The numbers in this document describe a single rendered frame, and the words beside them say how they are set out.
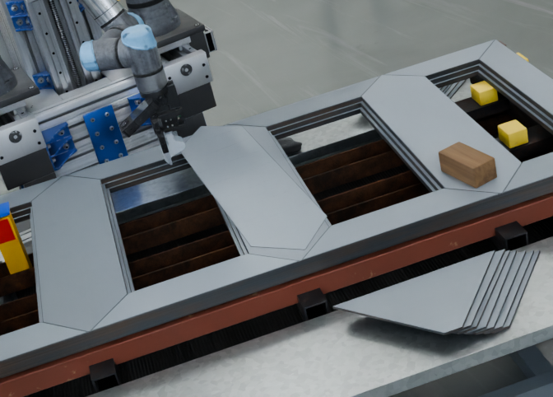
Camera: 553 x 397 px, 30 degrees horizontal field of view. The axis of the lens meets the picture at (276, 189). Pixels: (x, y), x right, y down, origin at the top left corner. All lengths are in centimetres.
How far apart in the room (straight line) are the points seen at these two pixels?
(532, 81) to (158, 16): 104
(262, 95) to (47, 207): 254
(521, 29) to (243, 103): 139
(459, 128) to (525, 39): 261
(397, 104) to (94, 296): 94
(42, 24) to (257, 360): 131
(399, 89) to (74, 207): 89
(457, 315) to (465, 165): 38
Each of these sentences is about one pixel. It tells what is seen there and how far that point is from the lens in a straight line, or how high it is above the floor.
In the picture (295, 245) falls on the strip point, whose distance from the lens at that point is 215.
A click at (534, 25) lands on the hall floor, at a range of 520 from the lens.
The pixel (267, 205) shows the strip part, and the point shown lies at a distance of 232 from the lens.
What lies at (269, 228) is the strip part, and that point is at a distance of 223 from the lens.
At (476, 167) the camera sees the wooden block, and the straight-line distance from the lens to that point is 221.
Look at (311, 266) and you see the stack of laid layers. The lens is 212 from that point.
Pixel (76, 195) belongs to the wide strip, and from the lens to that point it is 262.
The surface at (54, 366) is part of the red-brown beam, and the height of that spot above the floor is 80.
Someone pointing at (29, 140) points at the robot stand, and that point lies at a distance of 279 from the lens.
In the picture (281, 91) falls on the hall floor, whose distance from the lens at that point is 499.
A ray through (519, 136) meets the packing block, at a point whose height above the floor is 80.
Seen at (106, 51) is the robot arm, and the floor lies 118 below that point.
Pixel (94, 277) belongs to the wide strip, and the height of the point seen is 85.
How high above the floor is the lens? 200
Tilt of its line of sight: 29 degrees down
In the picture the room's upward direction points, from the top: 14 degrees counter-clockwise
